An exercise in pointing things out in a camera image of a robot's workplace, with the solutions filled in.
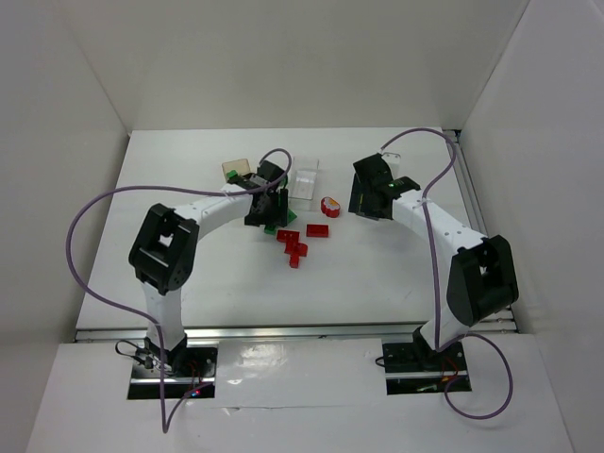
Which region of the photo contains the red flower lego brick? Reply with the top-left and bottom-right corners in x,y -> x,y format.
320,196 -> 341,218

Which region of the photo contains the brown tinted plastic container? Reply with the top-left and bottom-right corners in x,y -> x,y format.
221,159 -> 251,181

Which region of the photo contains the long red lego brick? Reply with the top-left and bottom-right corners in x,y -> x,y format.
306,224 -> 329,238

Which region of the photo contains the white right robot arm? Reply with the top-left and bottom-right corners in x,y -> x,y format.
349,154 -> 519,362

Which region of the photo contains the aluminium front rail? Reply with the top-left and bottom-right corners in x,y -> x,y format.
75,321 -> 426,344

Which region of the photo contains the long green lego brick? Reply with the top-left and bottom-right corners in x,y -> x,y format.
287,210 -> 297,224

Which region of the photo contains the small red lego brick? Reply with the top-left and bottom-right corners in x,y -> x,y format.
289,254 -> 300,269

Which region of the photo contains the aluminium side rail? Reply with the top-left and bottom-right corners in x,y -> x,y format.
444,129 -> 518,334

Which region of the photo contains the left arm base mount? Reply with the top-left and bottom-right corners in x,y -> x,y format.
126,342 -> 219,401

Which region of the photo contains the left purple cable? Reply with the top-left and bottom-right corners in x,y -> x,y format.
64,148 -> 293,433

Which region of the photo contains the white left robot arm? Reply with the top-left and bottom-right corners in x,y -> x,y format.
128,159 -> 289,370

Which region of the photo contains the red sloped lego brick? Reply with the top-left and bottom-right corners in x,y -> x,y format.
285,241 -> 308,257

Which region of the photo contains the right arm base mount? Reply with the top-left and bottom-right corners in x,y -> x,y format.
375,343 -> 472,395

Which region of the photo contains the clear plastic container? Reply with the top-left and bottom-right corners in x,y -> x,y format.
289,157 -> 319,201

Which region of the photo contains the red lego flat plate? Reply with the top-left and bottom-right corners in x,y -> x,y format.
277,229 -> 300,244

